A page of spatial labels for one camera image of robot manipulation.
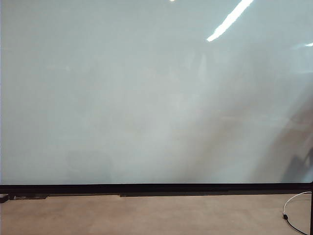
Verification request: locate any white cable with black connector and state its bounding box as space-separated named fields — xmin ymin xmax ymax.
xmin=282 ymin=191 xmax=312 ymax=235

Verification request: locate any black whiteboard stand leg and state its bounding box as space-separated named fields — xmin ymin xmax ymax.
xmin=309 ymin=183 xmax=313 ymax=235

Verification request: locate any white glass whiteboard black frame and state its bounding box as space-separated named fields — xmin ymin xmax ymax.
xmin=0 ymin=0 xmax=313 ymax=200

